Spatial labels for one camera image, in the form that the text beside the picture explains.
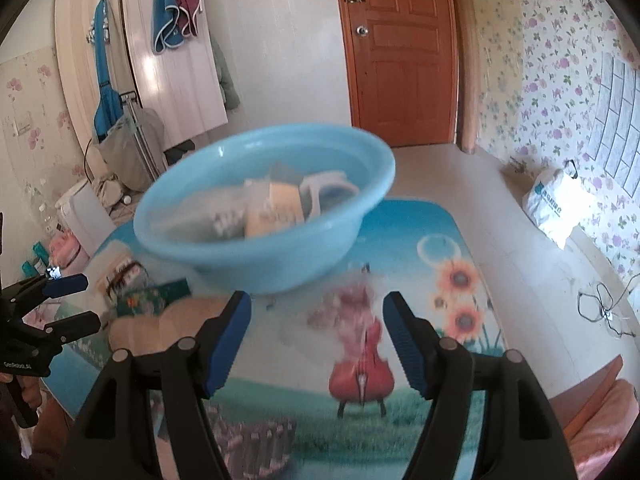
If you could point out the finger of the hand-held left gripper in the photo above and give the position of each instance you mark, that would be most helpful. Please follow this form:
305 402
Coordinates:
75 325
65 285

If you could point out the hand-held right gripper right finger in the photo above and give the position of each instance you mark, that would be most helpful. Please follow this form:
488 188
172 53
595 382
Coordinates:
407 350

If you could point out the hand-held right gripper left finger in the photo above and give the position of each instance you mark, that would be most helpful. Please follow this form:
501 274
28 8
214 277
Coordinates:
225 345

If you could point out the beige plush pig toy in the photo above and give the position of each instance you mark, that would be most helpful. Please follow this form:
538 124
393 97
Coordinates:
150 325

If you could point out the light blue plastic basin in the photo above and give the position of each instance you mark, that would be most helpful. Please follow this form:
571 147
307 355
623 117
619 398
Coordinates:
280 265

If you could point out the picture printed desktop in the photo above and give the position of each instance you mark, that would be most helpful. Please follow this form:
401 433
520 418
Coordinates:
300 410

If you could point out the person's left hand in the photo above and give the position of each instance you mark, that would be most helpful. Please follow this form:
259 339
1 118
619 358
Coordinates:
32 392

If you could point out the teal bottle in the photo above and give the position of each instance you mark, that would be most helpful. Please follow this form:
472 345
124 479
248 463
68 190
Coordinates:
28 269
41 255

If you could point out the white cardboard box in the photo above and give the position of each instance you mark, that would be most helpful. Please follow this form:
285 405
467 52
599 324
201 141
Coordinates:
107 280

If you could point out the white plastic bin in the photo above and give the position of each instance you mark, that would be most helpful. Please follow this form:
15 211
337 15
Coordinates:
85 215

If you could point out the green printed packet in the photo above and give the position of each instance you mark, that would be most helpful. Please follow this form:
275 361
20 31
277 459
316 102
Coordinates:
150 300

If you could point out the grey cloth bag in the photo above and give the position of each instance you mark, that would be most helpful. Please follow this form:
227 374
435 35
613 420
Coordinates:
125 155

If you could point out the blue hanging bag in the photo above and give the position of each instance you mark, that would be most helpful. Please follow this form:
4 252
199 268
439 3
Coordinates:
105 85

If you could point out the white plastic shopping bag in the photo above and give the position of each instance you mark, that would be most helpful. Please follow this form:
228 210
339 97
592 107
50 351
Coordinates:
555 205

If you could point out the pink blanket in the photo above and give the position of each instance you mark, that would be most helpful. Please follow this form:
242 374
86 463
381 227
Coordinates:
605 435

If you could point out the white wooden panel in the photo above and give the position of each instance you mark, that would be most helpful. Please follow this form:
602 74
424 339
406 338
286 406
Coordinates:
75 60
175 90

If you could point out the green jacket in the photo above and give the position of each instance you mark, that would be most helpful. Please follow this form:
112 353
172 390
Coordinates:
227 75

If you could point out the brown wooden door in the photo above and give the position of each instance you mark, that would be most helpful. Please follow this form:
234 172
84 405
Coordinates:
400 60

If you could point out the teal towel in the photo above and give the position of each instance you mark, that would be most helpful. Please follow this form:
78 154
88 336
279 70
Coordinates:
165 10

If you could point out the metal trolley frame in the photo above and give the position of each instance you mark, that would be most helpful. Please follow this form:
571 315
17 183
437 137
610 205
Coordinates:
137 125

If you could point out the wooden bed frame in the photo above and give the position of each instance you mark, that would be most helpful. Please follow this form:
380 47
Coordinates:
590 395

